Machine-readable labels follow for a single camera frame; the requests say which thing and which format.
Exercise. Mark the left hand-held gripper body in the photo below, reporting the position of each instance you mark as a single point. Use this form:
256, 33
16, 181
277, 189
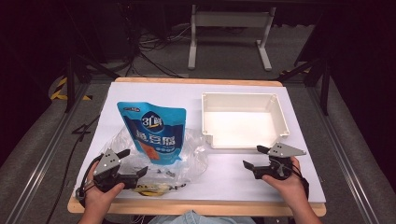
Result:
106, 163

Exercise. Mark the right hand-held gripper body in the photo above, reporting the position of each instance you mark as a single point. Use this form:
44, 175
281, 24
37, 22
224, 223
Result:
285, 150

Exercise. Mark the person's left hand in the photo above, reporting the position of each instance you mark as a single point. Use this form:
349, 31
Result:
99, 199

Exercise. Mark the person's right hand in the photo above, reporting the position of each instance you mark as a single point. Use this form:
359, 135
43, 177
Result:
291, 188

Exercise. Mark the yellow item in bag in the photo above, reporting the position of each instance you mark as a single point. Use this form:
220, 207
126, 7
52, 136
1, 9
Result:
152, 189

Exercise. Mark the small dark items in bag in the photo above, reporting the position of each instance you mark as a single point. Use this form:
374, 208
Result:
166, 172

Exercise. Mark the white table mat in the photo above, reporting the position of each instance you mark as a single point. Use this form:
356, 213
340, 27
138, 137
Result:
224, 177

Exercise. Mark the white plastic bin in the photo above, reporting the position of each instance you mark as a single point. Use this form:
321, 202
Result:
241, 127

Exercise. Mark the blue snack pouch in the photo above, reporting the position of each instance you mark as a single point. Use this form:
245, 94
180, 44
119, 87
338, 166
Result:
155, 130

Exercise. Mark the clear plastic bag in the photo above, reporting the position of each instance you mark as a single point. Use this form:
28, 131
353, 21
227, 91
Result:
193, 155

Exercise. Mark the person's blue denim clothing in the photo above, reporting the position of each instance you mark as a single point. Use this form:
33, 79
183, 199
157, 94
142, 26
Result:
193, 217

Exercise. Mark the black tripod stand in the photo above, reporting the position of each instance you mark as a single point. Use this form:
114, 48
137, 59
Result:
71, 81
323, 84

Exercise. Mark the yellow black hazard tape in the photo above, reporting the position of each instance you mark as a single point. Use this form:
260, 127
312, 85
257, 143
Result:
59, 90

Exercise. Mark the white metal stand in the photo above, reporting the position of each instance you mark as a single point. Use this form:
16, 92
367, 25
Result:
232, 18

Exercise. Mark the aluminium floor rail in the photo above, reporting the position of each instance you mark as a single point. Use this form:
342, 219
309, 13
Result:
345, 155
46, 155

